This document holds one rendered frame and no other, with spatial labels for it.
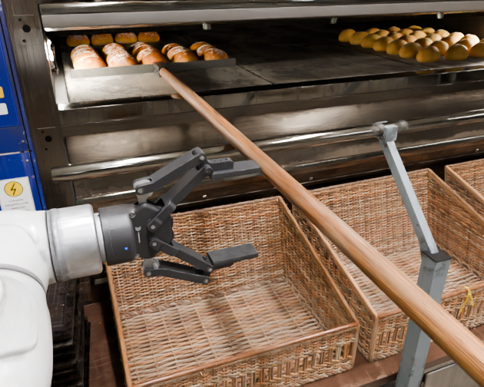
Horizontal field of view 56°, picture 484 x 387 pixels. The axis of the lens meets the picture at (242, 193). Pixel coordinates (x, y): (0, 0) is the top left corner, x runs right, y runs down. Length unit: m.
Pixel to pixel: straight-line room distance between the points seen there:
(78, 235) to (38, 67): 0.69
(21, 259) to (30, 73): 0.72
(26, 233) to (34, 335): 0.14
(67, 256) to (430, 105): 1.39
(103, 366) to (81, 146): 0.57
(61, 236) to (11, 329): 0.15
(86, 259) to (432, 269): 0.72
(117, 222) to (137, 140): 0.72
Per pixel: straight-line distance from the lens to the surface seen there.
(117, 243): 0.58
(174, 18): 1.06
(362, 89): 1.50
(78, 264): 0.58
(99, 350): 1.34
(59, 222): 0.58
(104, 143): 1.28
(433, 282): 1.06
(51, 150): 1.25
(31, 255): 0.56
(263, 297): 1.43
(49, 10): 1.04
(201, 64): 1.62
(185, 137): 1.31
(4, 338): 0.45
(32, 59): 1.20
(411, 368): 1.22
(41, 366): 0.46
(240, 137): 0.87
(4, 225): 0.58
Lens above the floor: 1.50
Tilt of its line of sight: 27 degrees down
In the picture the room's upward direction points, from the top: straight up
